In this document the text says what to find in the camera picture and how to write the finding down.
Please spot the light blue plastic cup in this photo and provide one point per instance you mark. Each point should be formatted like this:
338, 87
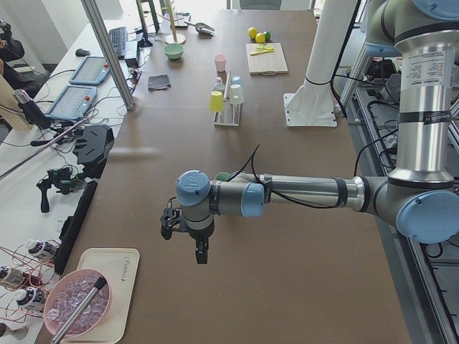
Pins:
236, 80

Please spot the beige plastic tray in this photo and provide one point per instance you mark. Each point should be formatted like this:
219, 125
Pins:
119, 267

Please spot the white wire cup holder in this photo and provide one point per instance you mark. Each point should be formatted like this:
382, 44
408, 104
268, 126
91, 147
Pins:
230, 116

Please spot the whole yellow lemon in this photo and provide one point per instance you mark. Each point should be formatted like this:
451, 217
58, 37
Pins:
260, 38
252, 32

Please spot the beverage bottle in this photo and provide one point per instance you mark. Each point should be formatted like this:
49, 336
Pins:
42, 250

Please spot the pink bowl with ice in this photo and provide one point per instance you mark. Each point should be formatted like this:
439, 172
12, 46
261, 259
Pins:
68, 294

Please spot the grey plastic cup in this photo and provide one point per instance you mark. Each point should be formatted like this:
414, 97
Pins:
220, 87

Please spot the wooden mug tree stand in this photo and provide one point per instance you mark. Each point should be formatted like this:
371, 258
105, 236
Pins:
174, 37

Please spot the grey folded cloth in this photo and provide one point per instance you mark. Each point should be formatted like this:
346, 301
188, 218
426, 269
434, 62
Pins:
158, 82

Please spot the cream plastic cup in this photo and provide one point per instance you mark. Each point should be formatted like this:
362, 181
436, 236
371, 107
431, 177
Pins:
236, 96

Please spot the blue teach pendant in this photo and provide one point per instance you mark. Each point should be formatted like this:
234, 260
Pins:
72, 103
92, 71

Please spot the yellow plastic cup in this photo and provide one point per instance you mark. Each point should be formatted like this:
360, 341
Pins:
216, 101

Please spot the aluminium frame post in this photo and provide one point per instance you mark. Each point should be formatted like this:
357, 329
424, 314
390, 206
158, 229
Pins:
97, 23

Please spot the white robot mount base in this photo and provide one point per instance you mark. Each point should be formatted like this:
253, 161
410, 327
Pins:
312, 104

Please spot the green plastic cup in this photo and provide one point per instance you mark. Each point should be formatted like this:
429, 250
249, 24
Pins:
222, 176

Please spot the black plastic stand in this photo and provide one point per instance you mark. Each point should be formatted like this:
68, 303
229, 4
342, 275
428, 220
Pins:
92, 149

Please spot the black keyboard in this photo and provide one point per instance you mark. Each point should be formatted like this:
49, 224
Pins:
118, 38

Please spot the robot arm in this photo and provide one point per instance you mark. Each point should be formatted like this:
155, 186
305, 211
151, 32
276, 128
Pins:
417, 197

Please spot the yellow plastic knife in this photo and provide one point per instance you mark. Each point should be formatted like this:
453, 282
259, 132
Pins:
261, 52

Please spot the metal scoop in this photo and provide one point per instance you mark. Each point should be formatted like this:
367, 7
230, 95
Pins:
202, 29

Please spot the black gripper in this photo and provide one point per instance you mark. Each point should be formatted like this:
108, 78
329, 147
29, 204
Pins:
199, 236

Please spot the wooden cutting board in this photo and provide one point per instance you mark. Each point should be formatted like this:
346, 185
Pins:
266, 64

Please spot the green bowl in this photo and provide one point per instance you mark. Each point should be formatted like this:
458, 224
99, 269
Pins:
173, 50

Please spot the pink plastic cup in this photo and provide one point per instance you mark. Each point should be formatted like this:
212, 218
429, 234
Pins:
220, 62

